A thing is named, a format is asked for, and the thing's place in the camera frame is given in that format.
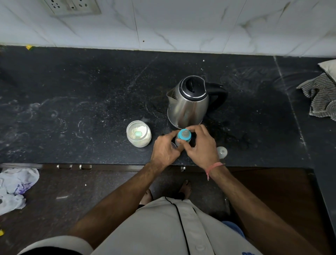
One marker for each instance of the person's foot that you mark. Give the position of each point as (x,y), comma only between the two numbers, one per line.
(185,189)
(146,197)

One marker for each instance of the grey striped cloth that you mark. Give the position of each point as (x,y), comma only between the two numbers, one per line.
(321,97)

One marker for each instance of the beige cushion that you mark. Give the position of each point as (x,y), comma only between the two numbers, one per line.
(330,68)

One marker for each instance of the brown wooden cabinet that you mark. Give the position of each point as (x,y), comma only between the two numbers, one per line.
(278,194)

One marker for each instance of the person's right thumb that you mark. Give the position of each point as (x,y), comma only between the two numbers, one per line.
(188,148)

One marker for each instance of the person's left hand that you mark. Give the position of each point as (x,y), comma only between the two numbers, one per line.
(163,151)

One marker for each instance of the green scoop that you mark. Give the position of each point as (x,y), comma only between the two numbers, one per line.
(138,134)

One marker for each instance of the stainless steel electric kettle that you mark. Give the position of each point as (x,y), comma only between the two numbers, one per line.
(187,105)

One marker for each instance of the person's left thumb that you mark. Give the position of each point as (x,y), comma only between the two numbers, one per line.
(179,148)

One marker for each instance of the person's right hand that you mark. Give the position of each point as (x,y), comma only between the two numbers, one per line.
(203,151)

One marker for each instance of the white plastic bag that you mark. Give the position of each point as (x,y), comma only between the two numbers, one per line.
(14,187)

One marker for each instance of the red wrist thread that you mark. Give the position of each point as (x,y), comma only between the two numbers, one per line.
(214,166)

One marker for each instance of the glass jar of white powder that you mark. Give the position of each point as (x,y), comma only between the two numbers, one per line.
(138,136)

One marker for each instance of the person's right foot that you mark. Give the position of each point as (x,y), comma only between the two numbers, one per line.
(185,189)

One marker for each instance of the baby bottle with blue collar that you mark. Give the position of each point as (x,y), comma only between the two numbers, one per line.
(184,135)

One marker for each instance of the person's right forearm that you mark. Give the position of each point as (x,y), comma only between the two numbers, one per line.
(257,210)

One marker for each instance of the white wall power socket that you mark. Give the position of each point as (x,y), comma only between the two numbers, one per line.
(72,6)

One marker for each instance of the clear plastic bottle cap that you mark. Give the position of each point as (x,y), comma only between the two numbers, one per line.
(222,152)

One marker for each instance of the person's beige shirt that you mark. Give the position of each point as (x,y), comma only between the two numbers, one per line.
(160,231)

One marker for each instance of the person's blue trousers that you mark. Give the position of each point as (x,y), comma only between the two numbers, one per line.
(234,228)

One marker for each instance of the person's left forearm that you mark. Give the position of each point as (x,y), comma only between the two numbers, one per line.
(118,207)

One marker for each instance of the person's left foot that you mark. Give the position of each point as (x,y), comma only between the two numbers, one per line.
(146,197)

